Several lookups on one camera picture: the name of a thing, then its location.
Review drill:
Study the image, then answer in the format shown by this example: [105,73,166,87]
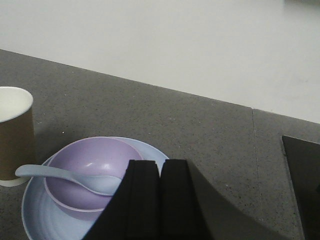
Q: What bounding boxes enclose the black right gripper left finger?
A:
[84,160,160,240]

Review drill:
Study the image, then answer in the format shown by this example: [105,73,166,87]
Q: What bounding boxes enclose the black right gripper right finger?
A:
[159,158,283,240]

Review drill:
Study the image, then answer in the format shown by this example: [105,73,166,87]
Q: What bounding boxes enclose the light blue plastic spoon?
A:
[15,164,122,196]

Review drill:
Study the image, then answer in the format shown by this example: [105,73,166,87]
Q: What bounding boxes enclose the purple plastic bowl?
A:
[43,136,143,213]

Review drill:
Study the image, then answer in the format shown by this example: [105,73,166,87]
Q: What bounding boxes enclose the light blue plastic plate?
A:
[21,136,168,240]

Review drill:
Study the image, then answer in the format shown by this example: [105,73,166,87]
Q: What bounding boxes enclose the brown paper cup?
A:
[0,86,36,187]

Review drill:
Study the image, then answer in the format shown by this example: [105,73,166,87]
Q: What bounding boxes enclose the black induction cooktop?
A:
[282,135,320,240]

